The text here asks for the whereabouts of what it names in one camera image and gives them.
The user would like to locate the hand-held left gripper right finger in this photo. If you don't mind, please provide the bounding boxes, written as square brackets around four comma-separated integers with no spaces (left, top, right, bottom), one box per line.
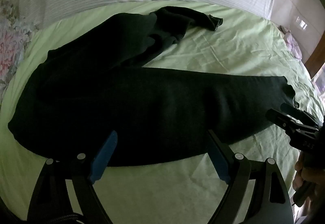
[207,130,295,224]

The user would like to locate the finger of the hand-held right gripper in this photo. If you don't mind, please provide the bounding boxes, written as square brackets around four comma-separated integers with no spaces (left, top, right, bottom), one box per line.
[265,109,299,137]
[281,103,317,124]

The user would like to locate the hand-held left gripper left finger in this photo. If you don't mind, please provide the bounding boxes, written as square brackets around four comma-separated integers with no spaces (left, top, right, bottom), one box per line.
[27,130,119,224]

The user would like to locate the black pants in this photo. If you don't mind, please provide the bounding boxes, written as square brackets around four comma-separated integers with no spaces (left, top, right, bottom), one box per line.
[8,6,296,167]

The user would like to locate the person's right hand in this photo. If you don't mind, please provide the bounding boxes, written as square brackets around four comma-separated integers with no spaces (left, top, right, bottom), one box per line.
[293,150,316,192]

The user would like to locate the brown wooden furniture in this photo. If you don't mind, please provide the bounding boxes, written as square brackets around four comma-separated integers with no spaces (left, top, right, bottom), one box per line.
[304,43,325,80]

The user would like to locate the purple floral pillow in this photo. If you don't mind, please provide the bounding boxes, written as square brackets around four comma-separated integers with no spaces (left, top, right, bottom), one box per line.
[278,25,304,59]

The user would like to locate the light green bed sheet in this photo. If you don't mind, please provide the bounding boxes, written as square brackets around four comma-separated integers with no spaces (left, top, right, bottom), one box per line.
[0,1,324,224]

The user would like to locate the pink floral pillow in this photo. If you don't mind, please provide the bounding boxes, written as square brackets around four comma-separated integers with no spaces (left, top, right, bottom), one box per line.
[0,0,38,93]

